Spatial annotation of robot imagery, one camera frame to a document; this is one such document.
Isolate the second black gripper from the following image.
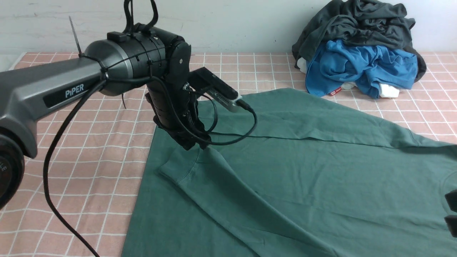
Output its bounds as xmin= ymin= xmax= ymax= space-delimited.
xmin=445 ymin=190 xmax=457 ymax=238

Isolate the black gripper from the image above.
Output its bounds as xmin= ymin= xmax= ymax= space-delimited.
xmin=145 ymin=79 xmax=211 ymax=150

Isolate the green long sleeve shirt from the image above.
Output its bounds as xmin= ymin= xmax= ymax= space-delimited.
xmin=121 ymin=89 xmax=457 ymax=257

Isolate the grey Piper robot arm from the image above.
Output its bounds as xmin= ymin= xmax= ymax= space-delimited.
xmin=1 ymin=23 xmax=258 ymax=207

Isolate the pink checkered tablecloth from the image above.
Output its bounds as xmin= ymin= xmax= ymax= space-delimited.
xmin=0 ymin=52 xmax=457 ymax=257

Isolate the blue crumpled garment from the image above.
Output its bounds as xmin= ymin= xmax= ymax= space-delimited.
xmin=305 ymin=40 xmax=418 ymax=99

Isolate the dark grey crumpled garment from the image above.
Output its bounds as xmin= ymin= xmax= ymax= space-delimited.
xmin=291 ymin=0 xmax=427 ymax=82

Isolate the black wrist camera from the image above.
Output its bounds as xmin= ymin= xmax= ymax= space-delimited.
xmin=188 ymin=67 xmax=242 ymax=112

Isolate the black cable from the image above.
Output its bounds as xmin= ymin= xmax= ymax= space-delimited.
xmin=43 ymin=77 xmax=258 ymax=257

